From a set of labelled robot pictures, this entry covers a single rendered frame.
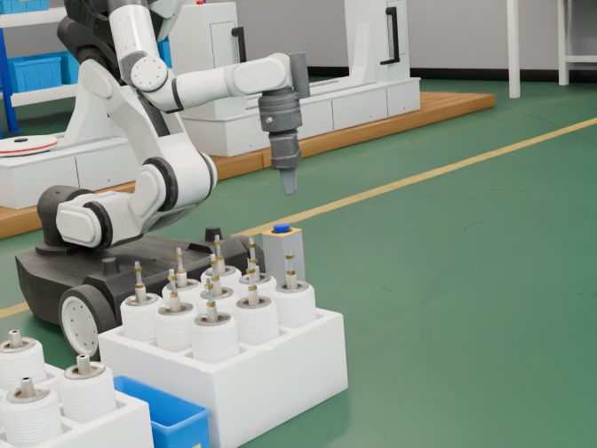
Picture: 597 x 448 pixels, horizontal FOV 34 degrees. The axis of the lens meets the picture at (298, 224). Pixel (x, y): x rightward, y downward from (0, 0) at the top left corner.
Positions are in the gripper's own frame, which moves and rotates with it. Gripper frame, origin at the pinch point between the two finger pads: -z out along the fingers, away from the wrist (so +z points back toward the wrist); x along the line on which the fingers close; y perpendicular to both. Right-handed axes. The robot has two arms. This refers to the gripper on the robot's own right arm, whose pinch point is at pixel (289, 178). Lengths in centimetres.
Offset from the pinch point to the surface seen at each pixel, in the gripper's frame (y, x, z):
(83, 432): 35, -53, -31
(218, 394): 15.9, -28.5, -36.1
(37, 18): 224, 469, 42
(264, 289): 9.6, 3.4, -25.3
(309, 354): -0.2, -7.6, -37.5
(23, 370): 53, -33, -26
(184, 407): 23, -28, -38
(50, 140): 127, 196, -10
